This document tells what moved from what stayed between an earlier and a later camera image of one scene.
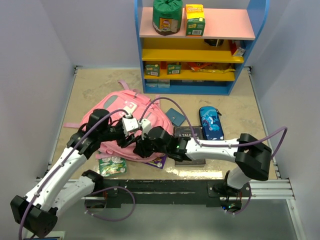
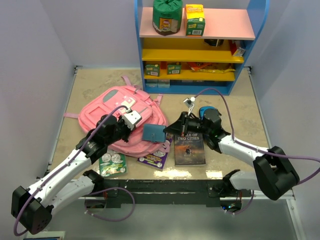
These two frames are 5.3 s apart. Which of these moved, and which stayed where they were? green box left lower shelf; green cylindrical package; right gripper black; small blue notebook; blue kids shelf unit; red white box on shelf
Moved: small blue notebook; right gripper black
Stayed: green cylindrical package; blue kids shelf unit; green box left lower shelf; red white box on shelf
